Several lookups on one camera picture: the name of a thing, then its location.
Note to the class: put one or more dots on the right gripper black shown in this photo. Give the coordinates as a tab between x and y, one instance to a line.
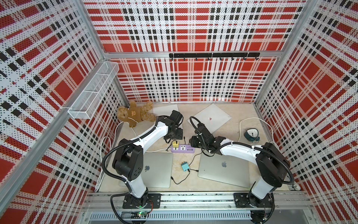
193	143

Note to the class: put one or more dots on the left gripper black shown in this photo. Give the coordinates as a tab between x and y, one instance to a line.
179	136

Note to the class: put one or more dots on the teal usb charger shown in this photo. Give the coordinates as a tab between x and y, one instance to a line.
185	166

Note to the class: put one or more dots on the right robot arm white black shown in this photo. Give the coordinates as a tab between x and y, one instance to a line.
274	168

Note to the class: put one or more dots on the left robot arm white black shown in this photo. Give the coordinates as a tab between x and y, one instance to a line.
111	162

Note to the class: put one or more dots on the yellow usb charger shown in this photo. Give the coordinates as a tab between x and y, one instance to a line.
175	144

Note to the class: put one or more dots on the white laptop back right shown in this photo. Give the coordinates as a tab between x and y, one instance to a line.
213	117

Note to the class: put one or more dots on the white laptop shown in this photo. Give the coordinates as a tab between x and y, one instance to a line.
165	110
213	117

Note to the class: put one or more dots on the white laptop back left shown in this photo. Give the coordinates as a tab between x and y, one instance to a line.
165	110

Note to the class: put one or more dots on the silver laptop front left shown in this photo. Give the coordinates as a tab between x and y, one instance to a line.
154	168

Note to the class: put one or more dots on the silver laptop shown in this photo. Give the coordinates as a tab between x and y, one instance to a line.
154	168
226	170

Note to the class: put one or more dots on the silver laptop front right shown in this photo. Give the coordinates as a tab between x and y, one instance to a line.
226	170

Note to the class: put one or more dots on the purple power strip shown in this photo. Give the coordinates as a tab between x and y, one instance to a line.
184	149

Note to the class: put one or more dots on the brown teddy bear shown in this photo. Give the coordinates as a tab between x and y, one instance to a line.
135	114

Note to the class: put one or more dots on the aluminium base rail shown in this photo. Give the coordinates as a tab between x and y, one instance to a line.
226	207

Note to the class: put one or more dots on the black hook rail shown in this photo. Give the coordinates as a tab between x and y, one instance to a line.
215	55

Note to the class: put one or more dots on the white wire mesh basket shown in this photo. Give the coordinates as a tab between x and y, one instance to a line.
87	103

